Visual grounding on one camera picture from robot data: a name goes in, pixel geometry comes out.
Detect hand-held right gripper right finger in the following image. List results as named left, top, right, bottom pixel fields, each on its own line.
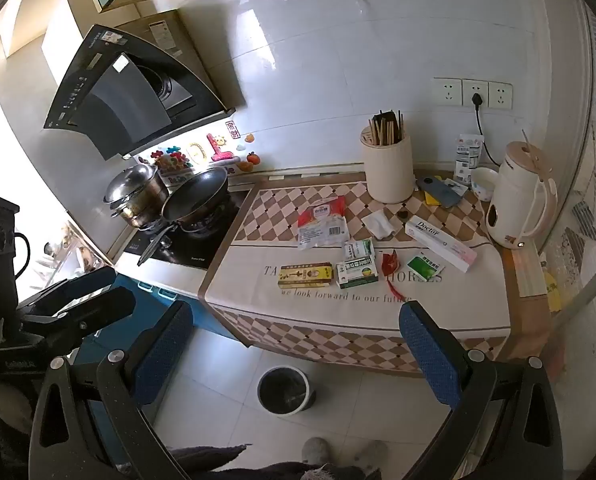
left=399, top=300, right=563, bottom=480

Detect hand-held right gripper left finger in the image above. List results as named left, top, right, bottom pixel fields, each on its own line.
left=28, top=301, right=195, bottom=480

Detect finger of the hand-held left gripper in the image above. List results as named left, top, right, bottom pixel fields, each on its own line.
left=18, top=266, right=118, bottom=318
left=20, top=287, right=138, bottom=352

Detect green white sachet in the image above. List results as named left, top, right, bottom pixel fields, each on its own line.
left=405, top=256, right=445, bottom=284

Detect red wrapper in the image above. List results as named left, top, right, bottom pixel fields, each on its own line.
left=380, top=249, right=413, bottom=303

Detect green white medicine box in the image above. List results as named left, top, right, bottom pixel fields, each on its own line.
left=335, top=256, right=380, bottom=290
left=343, top=238, right=376, bottom=263

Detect long white box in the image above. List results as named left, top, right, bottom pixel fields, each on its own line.
left=405, top=215, right=478, bottom=274

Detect white round trash bin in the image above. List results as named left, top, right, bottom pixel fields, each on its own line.
left=256, top=366, right=316, bottom=417

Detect blue base cabinet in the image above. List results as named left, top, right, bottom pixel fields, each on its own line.
left=70, top=270, right=251, bottom=468

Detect steel pot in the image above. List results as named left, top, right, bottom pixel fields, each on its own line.
left=109, top=175, right=171, bottom=229

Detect black glass gas stove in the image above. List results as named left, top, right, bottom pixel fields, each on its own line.
left=123, top=195, right=241, bottom=268

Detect steel pot lid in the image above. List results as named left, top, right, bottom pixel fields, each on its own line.
left=103, top=162, right=159, bottom=206

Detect person's right grey slipper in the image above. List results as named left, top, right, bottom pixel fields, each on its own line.
left=355, top=439, right=389, bottom=472

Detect person's grey slipper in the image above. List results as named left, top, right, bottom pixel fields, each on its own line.
left=355, top=439, right=389, bottom=472
left=300, top=437, right=331, bottom=466

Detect person's dark fleece pants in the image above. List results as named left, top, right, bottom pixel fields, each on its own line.
left=168, top=442, right=383, bottom=480

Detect crumpled white tissue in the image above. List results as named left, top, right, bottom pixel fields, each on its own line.
left=362, top=211, right=397, bottom=240

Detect dark frying pan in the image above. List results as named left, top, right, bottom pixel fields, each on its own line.
left=137, top=167, right=229, bottom=267

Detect yellow gold box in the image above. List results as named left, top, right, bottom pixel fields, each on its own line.
left=278, top=261, right=335, bottom=291

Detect person's left grey slipper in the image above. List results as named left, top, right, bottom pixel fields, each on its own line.
left=300, top=437, right=331, bottom=466

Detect blue-grey phone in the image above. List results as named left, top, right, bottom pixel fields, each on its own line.
left=416, top=176, right=471, bottom=208

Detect red white plastic snack bag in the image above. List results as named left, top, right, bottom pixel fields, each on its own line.
left=297, top=195, right=351, bottom=251

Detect white bowl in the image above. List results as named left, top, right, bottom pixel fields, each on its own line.
left=470, top=166, right=501, bottom=203

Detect cream electric kettle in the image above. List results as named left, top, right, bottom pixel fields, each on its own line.
left=485, top=141, right=558, bottom=250

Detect cream chopstick holder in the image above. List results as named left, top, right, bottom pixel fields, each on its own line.
left=360, top=122, right=415, bottom=205

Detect black range hood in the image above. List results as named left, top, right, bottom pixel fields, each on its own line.
left=43, top=9, right=246, bottom=162

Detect white printed pouch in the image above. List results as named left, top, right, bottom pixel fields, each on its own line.
left=454, top=132, right=484, bottom=183

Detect bundle of chopsticks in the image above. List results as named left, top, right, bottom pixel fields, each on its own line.
left=368, top=109, right=405, bottom=147

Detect patterned glass door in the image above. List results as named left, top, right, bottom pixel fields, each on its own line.
left=538, top=0, right=596, bottom=411

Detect group of colourful wall stickers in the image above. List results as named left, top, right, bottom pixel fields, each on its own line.
left=148, top=120, right=261, bottom=177

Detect black plug with cable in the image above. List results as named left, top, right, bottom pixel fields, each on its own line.
left=470, top=92, right=503, bottom=168

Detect white wall outlet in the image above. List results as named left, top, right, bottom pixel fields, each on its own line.
left=488, top=81, right=512, bottom=109
left=433, top=78, right=462, bottom=107
left=462, top=79, right=488, bottom=108

